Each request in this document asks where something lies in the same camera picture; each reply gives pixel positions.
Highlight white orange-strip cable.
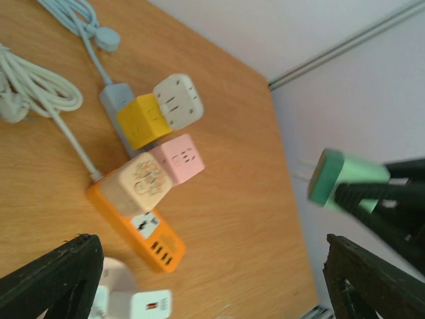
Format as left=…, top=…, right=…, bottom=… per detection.
left=0, top=43, right=104, bottom=182

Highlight green plug adapter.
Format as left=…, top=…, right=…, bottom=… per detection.
left=293, top=148, right=390, bottom=211

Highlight small white grey adapter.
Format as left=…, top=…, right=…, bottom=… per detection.
left=129, top=290, right=173, bottom=319

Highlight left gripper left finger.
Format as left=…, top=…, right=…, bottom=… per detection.
left=1, top=234, right=104, bottom=318

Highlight orange power strip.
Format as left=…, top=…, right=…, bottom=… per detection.
left=86, top=181, right=186, bottom=273

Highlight white USB charger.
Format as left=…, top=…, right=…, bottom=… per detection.
left=88, top=286, right=110, bottom=319

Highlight yellow cube socket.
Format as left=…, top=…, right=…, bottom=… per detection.
left=116, top=93, right=172, bottom=150

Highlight aluminium rail frame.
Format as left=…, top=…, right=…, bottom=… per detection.
left=267, top=0, right=425, bottom=319

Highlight white square plug adapter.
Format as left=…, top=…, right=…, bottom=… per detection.
left=153, top=73, right=204, bottom=130

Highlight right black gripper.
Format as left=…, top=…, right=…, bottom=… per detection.
left=335, top=158, right=425, bottom=274

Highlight blue power strip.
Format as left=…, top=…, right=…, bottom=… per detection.
left=99, top=83, right=141, bottom=158

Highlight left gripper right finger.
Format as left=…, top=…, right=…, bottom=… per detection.
left=323, top=234, right=424, bottom=318

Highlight pink round power socket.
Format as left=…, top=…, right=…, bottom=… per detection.
left=98, top=257, right=137, bottom=318

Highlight pink cube socket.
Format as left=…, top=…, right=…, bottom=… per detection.
left=149, top=134, right=205, bottom=186

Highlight beige cube socket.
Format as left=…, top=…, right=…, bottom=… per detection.
left=100, top=152, right=173, bottom=217

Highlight blue power strip cable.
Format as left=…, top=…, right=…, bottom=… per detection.
left=35, top=0, right=122, bottom=87

